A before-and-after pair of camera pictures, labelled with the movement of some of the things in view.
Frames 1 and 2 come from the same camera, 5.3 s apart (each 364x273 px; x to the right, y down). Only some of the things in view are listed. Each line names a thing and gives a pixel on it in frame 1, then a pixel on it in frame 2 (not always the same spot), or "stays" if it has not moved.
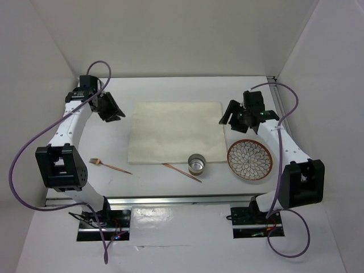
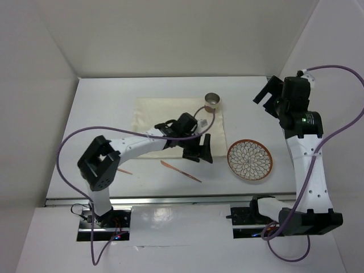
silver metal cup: (196, 162) → (213, 99)
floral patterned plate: (249, 160) stays
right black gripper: (234, 107) → (273, 86)
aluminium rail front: (218, 199) stays
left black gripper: (108, 95) → (203, 152)
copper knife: (181, 172) stays
